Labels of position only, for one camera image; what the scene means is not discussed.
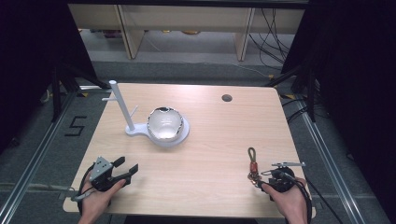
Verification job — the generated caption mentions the hand-held gripper cable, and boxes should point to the hand-held gripper cable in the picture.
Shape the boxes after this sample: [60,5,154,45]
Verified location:
[278,170,314,224]
[70,163,95,217]

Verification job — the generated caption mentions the keychain with green loop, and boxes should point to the keychain with green loop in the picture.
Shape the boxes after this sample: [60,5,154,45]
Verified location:
[247,147,276,189]

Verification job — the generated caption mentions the left hand-held gripper cable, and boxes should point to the left hand-held gripper cable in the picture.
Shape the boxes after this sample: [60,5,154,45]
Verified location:
[70,163,95,217]

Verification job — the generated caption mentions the black curtain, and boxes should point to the black curtain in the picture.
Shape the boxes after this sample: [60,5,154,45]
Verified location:
[281,0,396,218]
[0,0,98,155]

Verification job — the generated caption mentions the thin white floor cable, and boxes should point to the thin white floor cable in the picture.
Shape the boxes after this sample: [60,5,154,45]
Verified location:
[230,61,273,79]

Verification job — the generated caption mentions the silver rimmed white bowl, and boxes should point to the silver rimmed white bowl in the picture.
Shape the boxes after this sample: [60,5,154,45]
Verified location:
[146,105,185,144]

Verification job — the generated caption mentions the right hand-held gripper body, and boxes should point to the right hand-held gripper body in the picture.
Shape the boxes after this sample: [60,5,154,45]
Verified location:
[267,161,307,193]

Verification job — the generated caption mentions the white stand with pegs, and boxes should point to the white stand with pegs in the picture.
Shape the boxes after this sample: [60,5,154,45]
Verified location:
[101,79,191,149]

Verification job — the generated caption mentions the person's left hand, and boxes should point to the person's left hand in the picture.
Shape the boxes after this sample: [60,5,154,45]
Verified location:
[80,178,127,219]

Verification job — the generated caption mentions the person's right hand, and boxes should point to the person's right hand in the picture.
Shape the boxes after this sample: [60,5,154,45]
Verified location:
[261,176,309,221]

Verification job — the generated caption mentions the right hand-held gripper cable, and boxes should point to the right hand-held gripper cable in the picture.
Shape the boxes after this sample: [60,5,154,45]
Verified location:
[278,170,314,224]

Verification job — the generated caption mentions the thin black cable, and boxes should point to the thin black cable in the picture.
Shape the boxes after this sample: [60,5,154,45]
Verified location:
[305,176,345,224]

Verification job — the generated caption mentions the black metal stand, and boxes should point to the black metal stand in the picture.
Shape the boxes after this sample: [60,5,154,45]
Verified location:
[264,63,318,123]
[50,61,110,123]

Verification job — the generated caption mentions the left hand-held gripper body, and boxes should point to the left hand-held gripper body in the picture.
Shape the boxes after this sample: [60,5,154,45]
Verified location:
[89,156,132,192]

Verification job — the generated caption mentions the bundle of black cables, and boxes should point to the bundle of black cables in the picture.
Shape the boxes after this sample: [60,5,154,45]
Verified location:
[247,7,296,71]

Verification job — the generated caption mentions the light wooden shelf unit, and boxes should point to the light wooden shelf unit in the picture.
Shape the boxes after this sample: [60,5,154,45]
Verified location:
[67,3,306,63]

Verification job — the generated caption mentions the aluminium floor rail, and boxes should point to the aluminium floor rail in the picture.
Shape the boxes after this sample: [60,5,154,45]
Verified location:
[0,89,79,224]
[292,94,366,224]

